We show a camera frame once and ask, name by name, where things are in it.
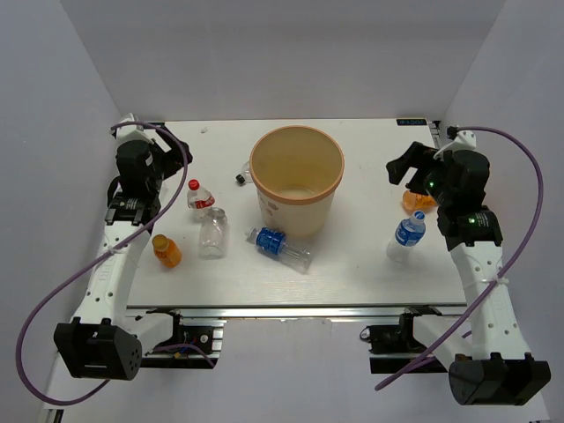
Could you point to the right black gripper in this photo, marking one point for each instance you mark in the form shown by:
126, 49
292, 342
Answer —
415, 156

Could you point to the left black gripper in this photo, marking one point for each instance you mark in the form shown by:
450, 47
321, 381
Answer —
176, 157

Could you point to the orange juice bottle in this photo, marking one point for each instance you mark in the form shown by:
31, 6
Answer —
166, 251
412, 202

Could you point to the red cap labelled bottle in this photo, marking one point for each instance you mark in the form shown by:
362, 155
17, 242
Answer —
199, 199

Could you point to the blue label bottle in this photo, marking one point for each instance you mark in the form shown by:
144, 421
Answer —
408, 234
278, 246

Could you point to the clear bottle black cap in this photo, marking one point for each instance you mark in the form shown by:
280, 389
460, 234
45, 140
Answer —
244, 177

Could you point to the clear capless bottle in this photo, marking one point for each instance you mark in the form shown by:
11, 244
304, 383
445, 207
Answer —
213, 234

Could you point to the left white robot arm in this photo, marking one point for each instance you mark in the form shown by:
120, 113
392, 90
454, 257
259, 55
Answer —
101, 341

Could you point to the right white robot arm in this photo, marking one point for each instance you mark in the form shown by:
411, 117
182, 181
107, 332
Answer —
486, 357

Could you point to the beige plastic bin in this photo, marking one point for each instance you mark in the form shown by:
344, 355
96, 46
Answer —
296, 171

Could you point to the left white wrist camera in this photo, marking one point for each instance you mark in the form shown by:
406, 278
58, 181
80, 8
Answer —
130, 131

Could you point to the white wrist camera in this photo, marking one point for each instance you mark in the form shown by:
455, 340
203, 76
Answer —
130, 131
456, 140

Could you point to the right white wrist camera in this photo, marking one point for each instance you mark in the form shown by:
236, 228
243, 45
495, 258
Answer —
456, 140

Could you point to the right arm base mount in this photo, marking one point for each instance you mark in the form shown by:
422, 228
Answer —
392, 346

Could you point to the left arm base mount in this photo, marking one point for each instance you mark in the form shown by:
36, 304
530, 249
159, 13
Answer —
171, 340

